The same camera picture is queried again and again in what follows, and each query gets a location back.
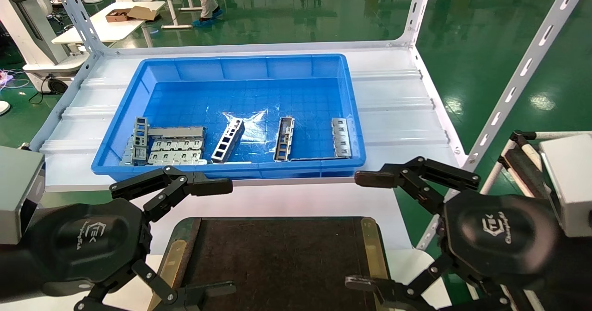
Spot white floor cables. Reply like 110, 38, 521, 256
0, 68, 29, 90

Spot silver ladder-shaped channel part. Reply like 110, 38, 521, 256
211, 117, 246, 164

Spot slotted white rack post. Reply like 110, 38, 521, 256
416, 0, 590, 251
49, 0, 106, 55
401, 0, 438, 46

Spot long plain grey metal part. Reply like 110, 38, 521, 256
147, 126, 206, 139

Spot open cardboard box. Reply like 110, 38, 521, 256
105, 5, 159, 23

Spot silver channel metal part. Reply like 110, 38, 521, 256
273, 116, 296, 162

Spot black round device with cable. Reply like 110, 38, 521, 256
29, 73, 68, 104

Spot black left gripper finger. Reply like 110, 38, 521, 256
74, 259, 237, 311
110, 165, 233, 223

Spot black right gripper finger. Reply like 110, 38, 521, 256
354, 156, 481, 215
345, 253, 509, 311

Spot white work table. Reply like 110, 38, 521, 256
51, 0, 166, 55

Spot blue plastic bin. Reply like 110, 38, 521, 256
91, 54, 367, 182

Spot white tube cart black padding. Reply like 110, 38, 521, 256
480, 129, 555, 201

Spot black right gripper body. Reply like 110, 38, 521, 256
443, 194, 563, 281

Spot clear plastic film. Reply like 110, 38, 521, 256
221, 110, 281, 153

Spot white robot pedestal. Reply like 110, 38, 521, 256
0, 0, 89, 78

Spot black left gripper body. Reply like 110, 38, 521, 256
31, 198, 153, 286

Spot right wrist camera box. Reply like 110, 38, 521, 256
539, 133, 592, 238

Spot dark grey ladder-shaped metal part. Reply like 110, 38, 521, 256
131, 116, 149, 165

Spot white table with T-legs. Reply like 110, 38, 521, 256
141, 0, 204, 30

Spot small grey metal part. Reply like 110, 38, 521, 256
120, 136, 136, 166

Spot silver slotted metal bracket part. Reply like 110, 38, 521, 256
146, 150, 208, 165
150, 138, 204, 152

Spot black container with brass edges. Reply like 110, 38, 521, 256
148, 216, 393, 311

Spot silver notched bracket part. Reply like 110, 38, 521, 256
331, 117, 353, 158

